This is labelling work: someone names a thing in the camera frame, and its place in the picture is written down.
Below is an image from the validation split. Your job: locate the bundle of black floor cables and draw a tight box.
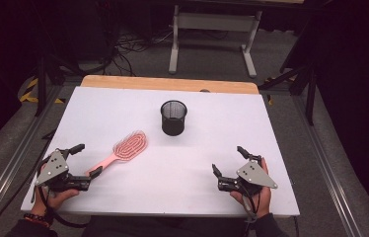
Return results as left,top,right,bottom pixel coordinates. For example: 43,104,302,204
105,28,174,77

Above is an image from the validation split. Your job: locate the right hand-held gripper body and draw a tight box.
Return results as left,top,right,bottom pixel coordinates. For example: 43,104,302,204
217,154,279,198

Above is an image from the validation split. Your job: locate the person's dark clothing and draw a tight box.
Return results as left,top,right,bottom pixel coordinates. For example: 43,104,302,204
83,215,253,237

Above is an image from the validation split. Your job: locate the pink hairbrush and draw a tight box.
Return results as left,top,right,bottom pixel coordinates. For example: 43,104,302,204
85,129,149,177

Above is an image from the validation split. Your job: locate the beaded bracelet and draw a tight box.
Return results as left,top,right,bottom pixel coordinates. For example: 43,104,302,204
24,212,54,229

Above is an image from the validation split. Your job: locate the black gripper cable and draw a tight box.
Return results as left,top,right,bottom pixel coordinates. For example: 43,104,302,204
241,189,259,237
33,157,90,229

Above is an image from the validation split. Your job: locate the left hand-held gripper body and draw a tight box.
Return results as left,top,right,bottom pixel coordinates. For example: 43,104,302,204
34,148,92,194

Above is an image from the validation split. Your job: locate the person's left hand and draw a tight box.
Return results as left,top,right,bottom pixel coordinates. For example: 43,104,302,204
30,162,80,217

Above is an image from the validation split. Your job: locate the black metal stand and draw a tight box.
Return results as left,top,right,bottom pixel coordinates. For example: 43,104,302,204
34,53,87,117
259,62,319,126

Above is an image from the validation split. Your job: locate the black mesh pen holder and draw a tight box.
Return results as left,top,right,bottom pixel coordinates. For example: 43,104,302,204
160,100,188,137

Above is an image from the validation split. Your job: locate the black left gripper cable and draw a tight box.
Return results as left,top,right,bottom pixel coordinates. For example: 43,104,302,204
33,157,90,229

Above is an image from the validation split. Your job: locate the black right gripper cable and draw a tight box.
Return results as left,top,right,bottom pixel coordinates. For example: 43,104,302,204
241,189,259,237

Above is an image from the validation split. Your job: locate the aluminium rail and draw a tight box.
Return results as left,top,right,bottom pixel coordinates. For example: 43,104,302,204
0,86,62,231
292,95,364,237

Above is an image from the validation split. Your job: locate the white board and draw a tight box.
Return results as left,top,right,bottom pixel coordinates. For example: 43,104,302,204
20,86,301,218

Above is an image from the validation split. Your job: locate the person's right hand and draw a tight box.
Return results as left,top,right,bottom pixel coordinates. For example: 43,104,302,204
230,157,272,219

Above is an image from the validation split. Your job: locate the yellow black hazard tape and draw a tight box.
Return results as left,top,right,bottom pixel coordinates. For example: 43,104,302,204
19,77,66,105

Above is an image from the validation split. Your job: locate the white metal desk frame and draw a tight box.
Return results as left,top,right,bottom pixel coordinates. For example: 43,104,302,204
168,3,263,79

